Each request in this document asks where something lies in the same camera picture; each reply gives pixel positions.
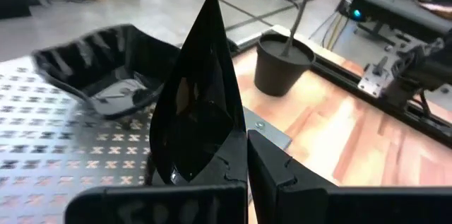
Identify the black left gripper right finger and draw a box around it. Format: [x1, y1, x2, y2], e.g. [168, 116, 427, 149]
[248, 130, 452, 224]

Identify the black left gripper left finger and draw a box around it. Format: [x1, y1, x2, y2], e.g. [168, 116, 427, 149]
[64, 130, 248, 224]

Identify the black teardrop mini plate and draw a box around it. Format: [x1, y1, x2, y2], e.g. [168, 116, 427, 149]
[148, 0, 247, 186]

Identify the black fluted square dish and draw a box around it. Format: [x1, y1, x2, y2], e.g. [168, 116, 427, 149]
[30, 23, 181, 121]

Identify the silver mounting plate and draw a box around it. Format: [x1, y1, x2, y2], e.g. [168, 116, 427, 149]
[357, 56, 393, 98]

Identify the green leafy plant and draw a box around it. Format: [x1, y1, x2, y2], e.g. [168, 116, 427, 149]
[280, 0, 359, 58]

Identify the black side desk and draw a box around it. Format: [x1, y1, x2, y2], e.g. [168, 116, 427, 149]
[337, 0, 452, 43]

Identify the yellow floor cable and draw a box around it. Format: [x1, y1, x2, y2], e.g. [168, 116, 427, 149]
[310, 11, 350, 52]

